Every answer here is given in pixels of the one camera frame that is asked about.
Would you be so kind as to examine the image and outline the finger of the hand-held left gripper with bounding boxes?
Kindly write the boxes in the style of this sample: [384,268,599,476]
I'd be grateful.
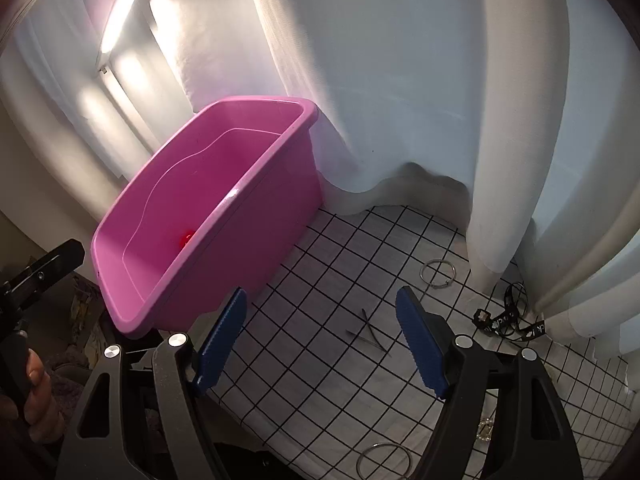
[0,239,84,311]

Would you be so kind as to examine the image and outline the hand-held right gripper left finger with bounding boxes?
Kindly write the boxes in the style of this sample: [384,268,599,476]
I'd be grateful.
[62,287,248,480]

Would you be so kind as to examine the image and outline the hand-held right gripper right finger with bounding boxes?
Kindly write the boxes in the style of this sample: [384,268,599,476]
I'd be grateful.
[395,285,583,480]

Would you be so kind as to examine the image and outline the silver bangle with clasp beads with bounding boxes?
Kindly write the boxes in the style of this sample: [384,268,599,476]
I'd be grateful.
[419,258,458,291]

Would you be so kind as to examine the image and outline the black printed lanyard strap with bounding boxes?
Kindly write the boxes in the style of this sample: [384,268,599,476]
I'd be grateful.
[472,282,551,343]

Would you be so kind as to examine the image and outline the pink plastic tub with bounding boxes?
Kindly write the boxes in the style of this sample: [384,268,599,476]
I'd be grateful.
[91,96,323,338]

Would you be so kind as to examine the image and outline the pearl jewelry piece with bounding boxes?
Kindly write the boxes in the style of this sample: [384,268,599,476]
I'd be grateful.
[475,412,496,443]

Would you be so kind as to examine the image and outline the person's left hand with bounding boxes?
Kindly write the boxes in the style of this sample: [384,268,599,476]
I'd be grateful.
[20,347,68,446]

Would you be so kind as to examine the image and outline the metal tweezers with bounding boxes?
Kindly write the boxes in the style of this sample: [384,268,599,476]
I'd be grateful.
[347,308,393,358]

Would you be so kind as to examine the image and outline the white black-grid tablecloth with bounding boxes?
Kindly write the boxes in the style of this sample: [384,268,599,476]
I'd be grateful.
[205,205,640,480]

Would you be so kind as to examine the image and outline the plain silver bangle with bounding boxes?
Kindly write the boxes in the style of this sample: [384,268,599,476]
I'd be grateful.
[356,442,412,480]

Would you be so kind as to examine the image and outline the cream thick curtain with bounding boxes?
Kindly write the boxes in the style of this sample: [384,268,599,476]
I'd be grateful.
[465,0,640,391]

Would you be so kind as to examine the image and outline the white sheer curtain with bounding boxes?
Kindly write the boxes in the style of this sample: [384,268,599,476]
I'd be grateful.
[0,0,501,221]

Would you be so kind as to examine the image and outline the white lamp bar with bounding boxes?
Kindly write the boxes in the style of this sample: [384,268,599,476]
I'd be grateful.
[96,0,149,77]

